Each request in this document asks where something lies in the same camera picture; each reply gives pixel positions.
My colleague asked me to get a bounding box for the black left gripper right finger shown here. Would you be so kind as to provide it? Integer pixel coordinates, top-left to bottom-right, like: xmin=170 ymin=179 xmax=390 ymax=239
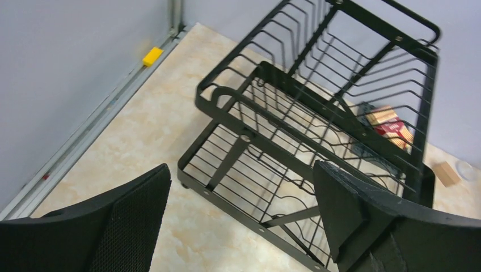
xmin=313 ymin=161 xmax=480 ymax=271

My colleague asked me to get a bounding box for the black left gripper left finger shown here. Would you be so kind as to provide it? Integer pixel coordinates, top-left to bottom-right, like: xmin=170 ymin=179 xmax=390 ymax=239
xmin=1 ymin=164 xmax=171 ymax=271

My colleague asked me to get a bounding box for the black wire dish rack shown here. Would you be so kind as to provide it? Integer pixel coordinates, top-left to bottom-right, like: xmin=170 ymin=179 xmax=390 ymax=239
xmin=178 ymin=1 xmax=441 ymax=271

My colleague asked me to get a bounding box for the small wooden block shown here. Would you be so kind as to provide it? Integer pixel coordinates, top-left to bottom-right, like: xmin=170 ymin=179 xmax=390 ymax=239
xmin=432 ymin=161 xmax=461 ymax=187

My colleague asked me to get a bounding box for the clear round lid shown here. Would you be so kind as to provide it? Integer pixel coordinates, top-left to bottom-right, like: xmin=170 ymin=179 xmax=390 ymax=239
xmin=455 ymin=160 xmax=478 ymax=181

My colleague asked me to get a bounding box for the yellow block on rail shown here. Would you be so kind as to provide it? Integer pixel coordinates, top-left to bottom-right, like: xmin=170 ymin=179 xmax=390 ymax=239
xmin=142 ymin=46 xmax=164 ymax=67

